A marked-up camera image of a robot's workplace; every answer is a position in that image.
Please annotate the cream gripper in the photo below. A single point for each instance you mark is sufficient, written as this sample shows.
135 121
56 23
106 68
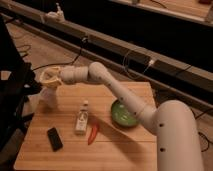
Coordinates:
52 84

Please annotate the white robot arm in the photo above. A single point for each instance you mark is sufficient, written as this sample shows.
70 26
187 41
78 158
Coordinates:
178 146

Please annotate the white ceramic cup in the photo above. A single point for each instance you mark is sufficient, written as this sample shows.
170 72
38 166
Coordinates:
48 95

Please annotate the white glue bottle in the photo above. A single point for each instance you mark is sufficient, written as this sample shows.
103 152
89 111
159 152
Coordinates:
82 119

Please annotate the black phone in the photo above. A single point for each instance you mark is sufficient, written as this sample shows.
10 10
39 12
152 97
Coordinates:
54 139

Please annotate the red chili pepper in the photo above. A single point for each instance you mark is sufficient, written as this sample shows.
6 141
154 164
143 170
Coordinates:
93 133

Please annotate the green bowl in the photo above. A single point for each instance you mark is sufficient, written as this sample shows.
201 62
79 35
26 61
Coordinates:
121 116

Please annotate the black chair frame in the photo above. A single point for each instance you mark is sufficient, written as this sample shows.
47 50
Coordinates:
17 81

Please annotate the white object on rail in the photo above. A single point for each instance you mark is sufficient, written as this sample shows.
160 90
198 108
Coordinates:
58 15

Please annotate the dark metal rail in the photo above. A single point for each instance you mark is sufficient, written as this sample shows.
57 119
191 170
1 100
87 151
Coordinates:
173 53

